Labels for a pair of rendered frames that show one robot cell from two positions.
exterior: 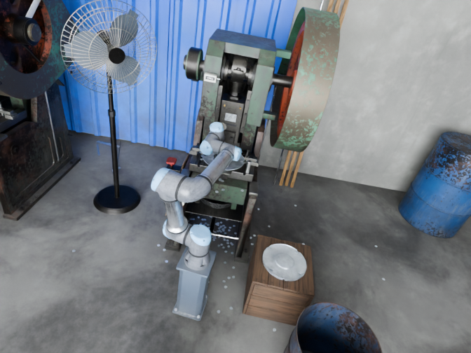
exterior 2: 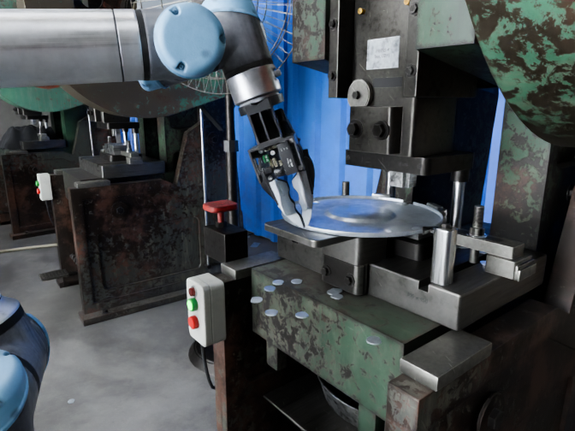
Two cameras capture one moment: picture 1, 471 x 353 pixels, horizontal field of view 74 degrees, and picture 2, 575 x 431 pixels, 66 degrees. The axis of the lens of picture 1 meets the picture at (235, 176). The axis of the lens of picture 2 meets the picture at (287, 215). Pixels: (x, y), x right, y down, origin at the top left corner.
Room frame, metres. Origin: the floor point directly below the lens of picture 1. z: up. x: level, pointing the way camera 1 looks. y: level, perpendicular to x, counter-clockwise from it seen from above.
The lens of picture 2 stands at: (1.21, -0.45, 0.98)
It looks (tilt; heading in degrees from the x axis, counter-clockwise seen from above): 14 degrees down; 53
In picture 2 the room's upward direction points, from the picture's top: straight up
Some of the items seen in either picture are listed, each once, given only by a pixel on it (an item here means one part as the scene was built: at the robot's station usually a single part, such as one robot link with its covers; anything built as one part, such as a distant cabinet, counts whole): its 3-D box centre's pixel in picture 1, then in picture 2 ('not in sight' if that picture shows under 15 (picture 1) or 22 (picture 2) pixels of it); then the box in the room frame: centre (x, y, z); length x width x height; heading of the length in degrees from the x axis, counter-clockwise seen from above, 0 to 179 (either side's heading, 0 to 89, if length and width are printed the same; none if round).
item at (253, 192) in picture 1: (254, 181); (550, 386); (2.07, -0.16, 0.45); 0.92 x 0.12 x 0.90; 2
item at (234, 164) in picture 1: (223, 157); (359, 213); (1.80, 0.10, 0.78); 0.29 x 0.29 x 0.01
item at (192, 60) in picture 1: (199, 66); not in sight; (1.94, 0.36, 1.31); 0.22 x 0.12 x 0.22; 2
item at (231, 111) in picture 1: (230, 118); (397, 70); (1.88, 0.11, 1.04); 0.17 x 0.15 x 0.30; 2
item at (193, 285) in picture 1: (193, 283); not in sight; (1.19, 0.12, 0.23); 0.19 x 0.19 x 0.45; 84
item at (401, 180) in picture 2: not in sight; (401, 176); (1.92, 0.11, 0.84); 0.05 x 0.03 x 0.04; 92
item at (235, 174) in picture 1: (223, 161); (400, 255); (1.93, 0.11, 0.68); 0.45 x 0.30 x 0.06; 92
